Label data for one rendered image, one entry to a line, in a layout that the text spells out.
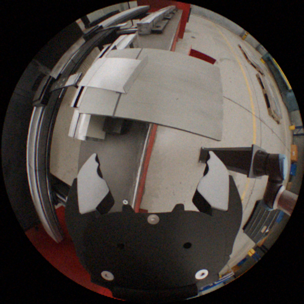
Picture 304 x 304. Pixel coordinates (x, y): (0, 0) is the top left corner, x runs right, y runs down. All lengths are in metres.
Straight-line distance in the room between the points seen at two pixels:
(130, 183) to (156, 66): 0.28
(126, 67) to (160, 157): 1.03
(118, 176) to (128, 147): 0.08
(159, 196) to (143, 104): 1.17
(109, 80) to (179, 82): 0.12
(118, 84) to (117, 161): 0.20
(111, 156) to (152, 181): 0.94
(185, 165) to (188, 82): 1.08
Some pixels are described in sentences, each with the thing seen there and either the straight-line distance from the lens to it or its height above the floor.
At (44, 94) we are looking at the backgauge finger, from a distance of 0.39.
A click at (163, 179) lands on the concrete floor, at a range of 1.21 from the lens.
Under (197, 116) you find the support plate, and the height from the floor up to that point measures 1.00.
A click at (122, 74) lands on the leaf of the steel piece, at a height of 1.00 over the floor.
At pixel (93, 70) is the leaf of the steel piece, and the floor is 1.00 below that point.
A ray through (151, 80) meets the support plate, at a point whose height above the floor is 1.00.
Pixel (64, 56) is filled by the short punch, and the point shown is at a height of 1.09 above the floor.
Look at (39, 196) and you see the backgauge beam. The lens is 0.53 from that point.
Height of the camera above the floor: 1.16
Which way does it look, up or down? 88 degrees down
